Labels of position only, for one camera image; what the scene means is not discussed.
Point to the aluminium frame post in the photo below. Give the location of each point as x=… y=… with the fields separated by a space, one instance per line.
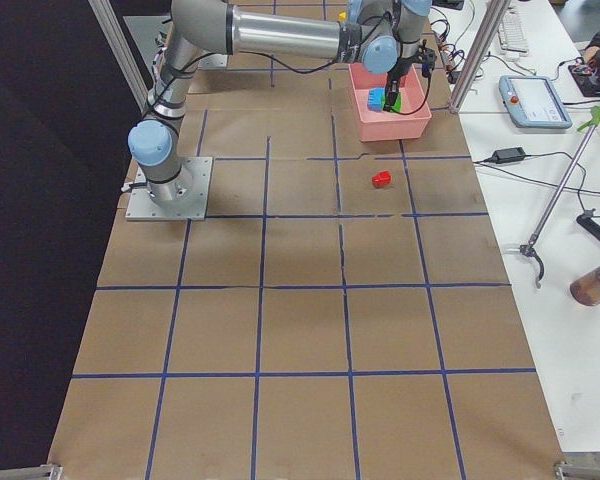
x=486 y=32
x=118 y=38

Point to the green toy block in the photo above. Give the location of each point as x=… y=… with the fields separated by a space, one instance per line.
x=397 y=106

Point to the left aluminium frame post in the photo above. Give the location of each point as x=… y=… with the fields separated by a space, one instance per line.
x=118 y=38

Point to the blue toy block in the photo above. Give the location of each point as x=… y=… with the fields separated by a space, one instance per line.
x=375 y=99

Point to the brown bottle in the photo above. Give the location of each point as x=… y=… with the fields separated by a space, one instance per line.
x=586 y=289

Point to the black power adapter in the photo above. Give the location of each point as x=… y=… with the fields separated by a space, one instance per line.
x=508 y=155

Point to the white keyboard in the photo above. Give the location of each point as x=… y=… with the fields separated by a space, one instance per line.
x=510 y=34

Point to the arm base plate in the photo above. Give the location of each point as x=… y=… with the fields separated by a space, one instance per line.
x=185 y=197

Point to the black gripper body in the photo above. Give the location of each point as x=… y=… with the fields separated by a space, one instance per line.
x=397 y=73

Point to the teach pendant tablet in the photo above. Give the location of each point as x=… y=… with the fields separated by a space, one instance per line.
x=533 y=102

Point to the red toy block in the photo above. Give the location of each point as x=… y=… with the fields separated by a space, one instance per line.
x=381 y=179

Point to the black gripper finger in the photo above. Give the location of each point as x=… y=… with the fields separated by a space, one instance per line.
x=389 y=100

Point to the pink plastic box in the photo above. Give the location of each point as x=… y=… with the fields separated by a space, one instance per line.
x=380 y=125

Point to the reacher grabber tool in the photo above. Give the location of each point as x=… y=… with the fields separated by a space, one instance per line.
x=528 y=248

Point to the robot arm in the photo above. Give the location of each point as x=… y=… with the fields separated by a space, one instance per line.
x=384 y=37

